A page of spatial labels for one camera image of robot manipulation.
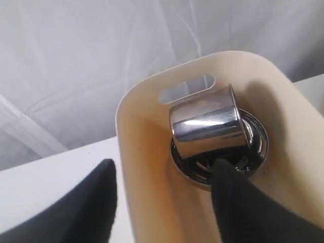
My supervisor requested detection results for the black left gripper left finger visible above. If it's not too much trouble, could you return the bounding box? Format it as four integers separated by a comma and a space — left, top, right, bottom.
1, 159, 117, 242

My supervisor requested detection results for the cream bin with circle mark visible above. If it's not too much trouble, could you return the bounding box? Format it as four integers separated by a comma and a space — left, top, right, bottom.
116, 51, 323, 242

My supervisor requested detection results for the stainless steel bowl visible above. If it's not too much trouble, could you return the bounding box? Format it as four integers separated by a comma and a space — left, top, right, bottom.
170, 109, 269, 191

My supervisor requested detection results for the steel mug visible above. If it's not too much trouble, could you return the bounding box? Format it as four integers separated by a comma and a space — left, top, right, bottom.
170, 85, 248, 159

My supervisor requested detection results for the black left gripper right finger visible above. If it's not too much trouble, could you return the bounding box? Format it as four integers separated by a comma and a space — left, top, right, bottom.
211, 158, 323, 242

